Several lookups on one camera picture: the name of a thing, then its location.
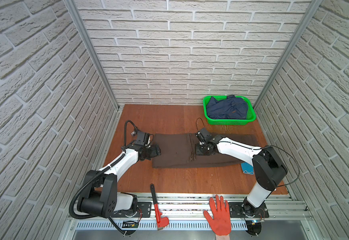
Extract red pipe wrench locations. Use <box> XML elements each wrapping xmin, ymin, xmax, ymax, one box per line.
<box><xmin>150</xmin><ymin>184</ymin><xmax>170</xmax><ymax>230</ymax></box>

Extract green plastic basket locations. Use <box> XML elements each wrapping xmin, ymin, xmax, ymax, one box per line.
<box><xmin>202</xmin><ymin>96</ymin><xmax>256</xmax><ymax>125</ymax></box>

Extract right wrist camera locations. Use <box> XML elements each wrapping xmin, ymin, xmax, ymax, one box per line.
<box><xmin>195</xmin><ymin>128</ymin><xmax>213</xmax><ymax>143</ymax></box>

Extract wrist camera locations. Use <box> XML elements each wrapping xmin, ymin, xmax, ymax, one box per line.
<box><xmin>195</xmin><ymin>128</ymin><xmax>213</xmax><ymax>143</ymax></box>
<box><xmin>134</xmin><ymin>131</ymin><xmax>150</xmax><ymax>146</ymax></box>

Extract thin black right cable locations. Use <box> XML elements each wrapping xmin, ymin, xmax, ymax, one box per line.
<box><xmin>195</xmin><ymin>117</ymin><xmax>300</xmax><ymax>188</ymax></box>

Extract red gloved hand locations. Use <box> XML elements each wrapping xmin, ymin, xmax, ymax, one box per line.
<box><xmin>203</xmin><ymin>195</ymin><xmax>231</xmax><ymax>240</ymax></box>

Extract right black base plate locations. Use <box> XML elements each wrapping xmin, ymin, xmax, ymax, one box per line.
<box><xmin>229</xmin><ymin>202</ymin><xmax>269</xmax><ymax>219</ymax></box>

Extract brown trousers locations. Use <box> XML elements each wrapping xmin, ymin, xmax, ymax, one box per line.
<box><xmin>152</xmin><ymin>133</ymin><xmax>261</xmax><ymax>169</ymax></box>

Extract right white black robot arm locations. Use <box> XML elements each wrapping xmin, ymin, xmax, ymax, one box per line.
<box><xmin>195</xmin><ymin>131</ymin><xmax>288</xmax><ymax>217</ymax></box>

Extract small black electronics box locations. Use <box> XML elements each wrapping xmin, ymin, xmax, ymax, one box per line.
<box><xmin>122</xmin><ymin>221</ymin><xmax>139</xmax><ymax>229</ymax></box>

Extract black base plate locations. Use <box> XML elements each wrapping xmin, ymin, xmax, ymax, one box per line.
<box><xmin>229</xmin><ymin>202</ymin><xmax>269</xmax><ymax>219</ymax></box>
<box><xmin>111</xmin><ymin>201</ymin><xmax>154</xmax><ymax>218</ymax></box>

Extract navy blue trousers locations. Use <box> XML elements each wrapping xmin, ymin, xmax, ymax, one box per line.
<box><xmin>206</xmin><ymin>95</ymin><xmax>248</xmax><ymax>120</ymax></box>

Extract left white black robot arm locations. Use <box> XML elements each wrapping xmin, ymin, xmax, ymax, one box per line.
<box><xmin>69</xmin><ymin>144</ymin><xmax>161</xmax><ymax>219</ymax></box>

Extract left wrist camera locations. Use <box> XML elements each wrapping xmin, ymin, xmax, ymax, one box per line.
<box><xmin>134</xmin><ymin>131</ymin><xmax>150</xmax><ymax>146</ymax></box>

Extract aluminium rail frame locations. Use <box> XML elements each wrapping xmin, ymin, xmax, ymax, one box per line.
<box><xmin>65</xmin><ymin>193</ymin><xmax>313</xmax><ymax>236</ymax></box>

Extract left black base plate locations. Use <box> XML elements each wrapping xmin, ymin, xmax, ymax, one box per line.
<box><xmin>111</xmin><ymin>201</ymin><xmax>154</xmax><ymax>218</ymax></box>

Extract black corrugated cable conduit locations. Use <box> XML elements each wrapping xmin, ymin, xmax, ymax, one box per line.
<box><xmin>69</xmin><ymin>119</ymin><xmax>139</xmax><ymax>220</ymax></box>

